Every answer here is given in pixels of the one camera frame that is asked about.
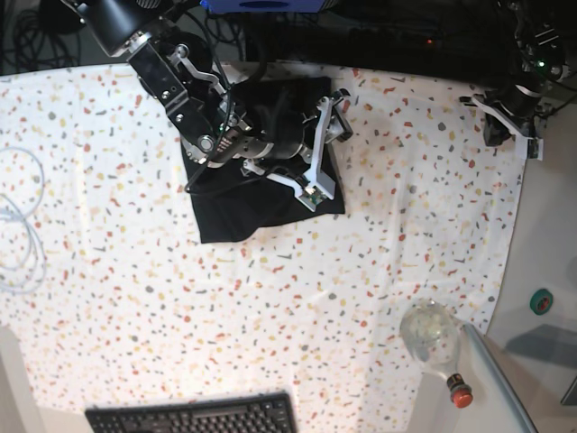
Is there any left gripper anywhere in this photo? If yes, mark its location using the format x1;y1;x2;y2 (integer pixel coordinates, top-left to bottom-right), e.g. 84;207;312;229
459;78;545;146

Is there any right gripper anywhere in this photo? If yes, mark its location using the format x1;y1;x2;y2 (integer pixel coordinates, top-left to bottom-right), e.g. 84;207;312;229
238;88;353;197

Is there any black t-shirt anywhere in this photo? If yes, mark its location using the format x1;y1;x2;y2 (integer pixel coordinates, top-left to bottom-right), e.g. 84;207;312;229
169;77;345;244

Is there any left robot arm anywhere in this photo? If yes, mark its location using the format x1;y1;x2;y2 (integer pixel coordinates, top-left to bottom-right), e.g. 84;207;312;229
460;1;576;159

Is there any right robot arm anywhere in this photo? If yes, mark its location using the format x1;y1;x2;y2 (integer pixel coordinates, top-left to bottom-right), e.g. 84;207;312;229
68;1;353;209

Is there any blue box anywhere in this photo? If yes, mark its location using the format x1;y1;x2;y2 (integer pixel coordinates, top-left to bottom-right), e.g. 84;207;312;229
200;0;339;14

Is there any green tape roll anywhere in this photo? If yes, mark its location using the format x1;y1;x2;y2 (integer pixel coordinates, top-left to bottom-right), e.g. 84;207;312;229
529;288;554;316

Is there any clear bottle with orange cap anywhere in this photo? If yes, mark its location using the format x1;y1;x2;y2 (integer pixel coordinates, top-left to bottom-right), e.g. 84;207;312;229
399;299;473;409

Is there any silver metal bar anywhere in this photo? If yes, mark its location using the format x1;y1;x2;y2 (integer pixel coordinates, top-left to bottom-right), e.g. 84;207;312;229
463;324;537;432

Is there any terrazzo patterned tablecloth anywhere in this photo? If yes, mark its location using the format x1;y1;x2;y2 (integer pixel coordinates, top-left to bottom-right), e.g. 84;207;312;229
1;65;525;432

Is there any black computer keyboard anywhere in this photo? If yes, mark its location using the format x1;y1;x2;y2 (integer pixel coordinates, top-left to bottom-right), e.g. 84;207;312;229
85;392;298;433

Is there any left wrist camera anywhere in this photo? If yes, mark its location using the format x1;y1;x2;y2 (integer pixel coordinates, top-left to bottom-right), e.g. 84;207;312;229
515;136;544;161

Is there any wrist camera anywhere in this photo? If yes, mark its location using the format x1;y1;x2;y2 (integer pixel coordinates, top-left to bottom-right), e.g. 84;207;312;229
515;136;544;161
295;183;335;212

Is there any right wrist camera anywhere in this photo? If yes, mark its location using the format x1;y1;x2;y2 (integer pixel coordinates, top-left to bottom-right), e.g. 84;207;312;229
295;183;335;212

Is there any white coiled cable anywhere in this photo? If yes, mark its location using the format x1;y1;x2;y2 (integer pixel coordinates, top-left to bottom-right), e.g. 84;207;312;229
0;143;48;297

